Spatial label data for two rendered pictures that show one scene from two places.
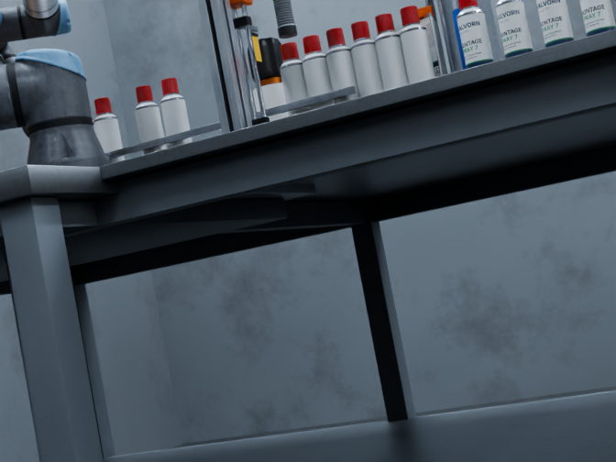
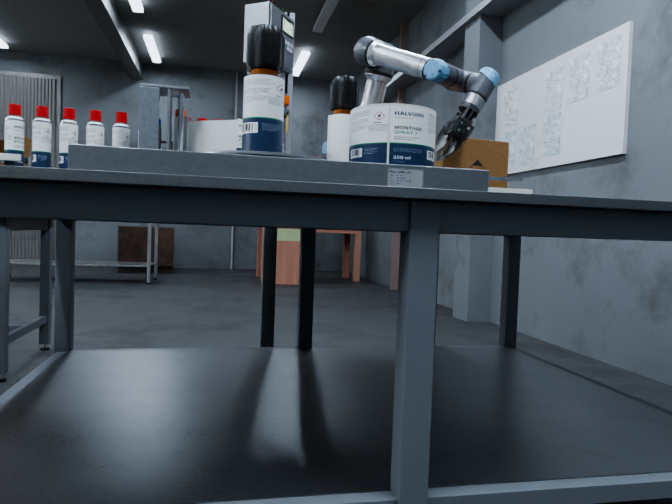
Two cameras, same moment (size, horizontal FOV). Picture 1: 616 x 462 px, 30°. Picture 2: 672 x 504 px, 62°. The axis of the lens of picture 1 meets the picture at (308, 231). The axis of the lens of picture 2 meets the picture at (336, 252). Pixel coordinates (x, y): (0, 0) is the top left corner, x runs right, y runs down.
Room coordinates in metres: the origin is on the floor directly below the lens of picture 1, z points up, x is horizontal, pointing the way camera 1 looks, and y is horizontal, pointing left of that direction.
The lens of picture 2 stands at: (3.85, -0.96, 0.74)
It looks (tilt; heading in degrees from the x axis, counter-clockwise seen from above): 2 degrees down; 142
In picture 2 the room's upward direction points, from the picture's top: 2 degrees clockwise
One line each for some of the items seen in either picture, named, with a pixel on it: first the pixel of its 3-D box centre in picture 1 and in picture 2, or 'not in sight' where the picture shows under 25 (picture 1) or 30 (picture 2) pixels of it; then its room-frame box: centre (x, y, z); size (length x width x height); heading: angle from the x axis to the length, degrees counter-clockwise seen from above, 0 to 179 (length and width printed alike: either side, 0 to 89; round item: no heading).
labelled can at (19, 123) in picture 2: not in sight; (14, 139); (1.94, -0.71, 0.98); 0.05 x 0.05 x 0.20
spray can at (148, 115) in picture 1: (151, 134); not in sight; (2.41, 0.29, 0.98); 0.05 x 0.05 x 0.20
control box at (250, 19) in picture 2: not in sight; (270, 40); (2.19, 0.01, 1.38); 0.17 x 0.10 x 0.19; 119
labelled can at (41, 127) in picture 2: not in sight; (41, 140); (1.97, -0.64, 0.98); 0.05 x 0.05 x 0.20
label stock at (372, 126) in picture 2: not in sight; (391, 144); (2.88, -0.06, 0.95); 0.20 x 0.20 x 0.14
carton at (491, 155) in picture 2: not in sight; (458, 176); (2.34, 0.82, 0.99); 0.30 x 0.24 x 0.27; 73
